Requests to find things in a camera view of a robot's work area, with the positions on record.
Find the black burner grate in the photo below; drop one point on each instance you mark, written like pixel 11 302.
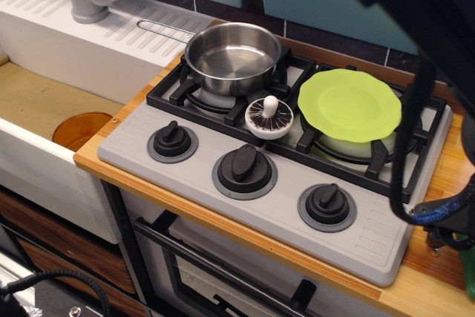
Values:
pixel 368 165
pixel 181 97

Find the green toy pickle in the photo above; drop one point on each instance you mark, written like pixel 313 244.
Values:
pixel 467 259

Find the wooden drawer fronts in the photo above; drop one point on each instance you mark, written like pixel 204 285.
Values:
pixel 48 241

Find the white toy mushroom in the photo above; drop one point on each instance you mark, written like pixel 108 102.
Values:
pixel 269 118

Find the black right burner grate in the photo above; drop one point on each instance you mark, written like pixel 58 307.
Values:
pixel 368 165

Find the lime green plastic plate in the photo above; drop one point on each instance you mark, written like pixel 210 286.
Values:
pixel 350 105

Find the black middle stove knob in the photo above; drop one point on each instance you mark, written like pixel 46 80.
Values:
pixel 245 173

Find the stainless steel pot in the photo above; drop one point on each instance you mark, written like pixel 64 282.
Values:
pixel 232 59

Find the black stove knob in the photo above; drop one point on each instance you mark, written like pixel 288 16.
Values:
pixel 172 143
pixel 327 208
pixel 245 173

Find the black left stove knob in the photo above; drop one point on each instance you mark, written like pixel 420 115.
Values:
pixel 172 143

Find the oven door with black handle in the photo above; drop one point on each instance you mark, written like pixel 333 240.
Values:
pixel 205 274

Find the grey toy stove top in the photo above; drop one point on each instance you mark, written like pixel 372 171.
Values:
pixel 371 248

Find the white toy sink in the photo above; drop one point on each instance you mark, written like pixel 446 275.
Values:
pixel 53 68

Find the black left burner grate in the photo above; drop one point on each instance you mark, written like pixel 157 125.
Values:
pixel 181 97

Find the black right stove knob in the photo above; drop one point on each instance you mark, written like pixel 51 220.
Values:
pixel 327 208

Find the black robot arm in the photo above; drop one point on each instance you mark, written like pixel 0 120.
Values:
pixel 443 31

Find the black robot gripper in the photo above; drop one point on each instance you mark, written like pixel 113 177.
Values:
pixel 449 221

